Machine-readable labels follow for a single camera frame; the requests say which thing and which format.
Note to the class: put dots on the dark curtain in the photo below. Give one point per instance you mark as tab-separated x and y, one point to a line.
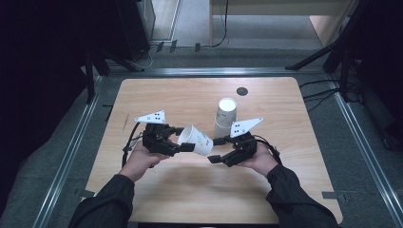
38	79
383	63

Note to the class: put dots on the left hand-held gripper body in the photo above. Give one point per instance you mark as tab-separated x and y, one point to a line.
155	137

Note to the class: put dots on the light wooden desk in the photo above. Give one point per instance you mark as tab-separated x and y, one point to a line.
269	8

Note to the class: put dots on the dark cabinet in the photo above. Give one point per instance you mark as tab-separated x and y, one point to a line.
133	28

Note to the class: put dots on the black metal stand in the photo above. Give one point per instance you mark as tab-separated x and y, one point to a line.
90	82

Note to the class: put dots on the person's left hand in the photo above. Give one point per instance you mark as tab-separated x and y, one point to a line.
139	163

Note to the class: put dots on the grey tape piece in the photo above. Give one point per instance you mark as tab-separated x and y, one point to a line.
85	193
331	195

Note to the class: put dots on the black tripod stand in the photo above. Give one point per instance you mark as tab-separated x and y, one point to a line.
316	53

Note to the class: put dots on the long aluminium floor rail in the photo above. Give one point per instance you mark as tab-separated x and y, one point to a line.
206	71
364	148
73	148

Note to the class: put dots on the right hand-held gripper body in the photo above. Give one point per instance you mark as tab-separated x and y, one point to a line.
245	147

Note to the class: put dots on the dark floor tape piece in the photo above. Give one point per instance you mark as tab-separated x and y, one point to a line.
160	47
173	46
197	47

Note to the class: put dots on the black round table grommet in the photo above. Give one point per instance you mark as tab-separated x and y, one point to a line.
242	91

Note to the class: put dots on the black tape strip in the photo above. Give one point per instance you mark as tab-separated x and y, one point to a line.
109	114

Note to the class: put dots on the person's right hand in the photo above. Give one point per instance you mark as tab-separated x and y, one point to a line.
263	160

